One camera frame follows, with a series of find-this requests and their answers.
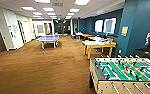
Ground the black wheeled cart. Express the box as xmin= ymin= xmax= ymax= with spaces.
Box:
xmin=133 ymin=31 xmax=150 ymax=64

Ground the blue ping pong table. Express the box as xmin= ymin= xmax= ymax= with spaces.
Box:
xmin=35 ymin=34 xmax=61 ymax=51

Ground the rectangular ceiling light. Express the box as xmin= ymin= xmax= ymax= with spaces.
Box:
xmin=73 ymin=0 xmax=92 ymax=6
xmin=42 ymin=7 xmax=56 ymax=13
xmin=21 ymin=6 xmax=37 ymax=12
xmin=68 ymin=7 xmax=82 ymax=13
xmin=33 ymin=0 xmax=52 ymax=5

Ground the white dining table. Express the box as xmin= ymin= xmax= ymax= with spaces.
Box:
xmin=81 ymin=37 xmax=118 ymax=61

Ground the foosball gaming table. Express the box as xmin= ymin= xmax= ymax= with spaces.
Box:
xmin=89 ymin=55 xmax=150 ymax=94

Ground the small yellow wall sign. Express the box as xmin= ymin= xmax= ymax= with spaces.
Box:
xmin=120 ymin=26 xmax=130 ymax=37

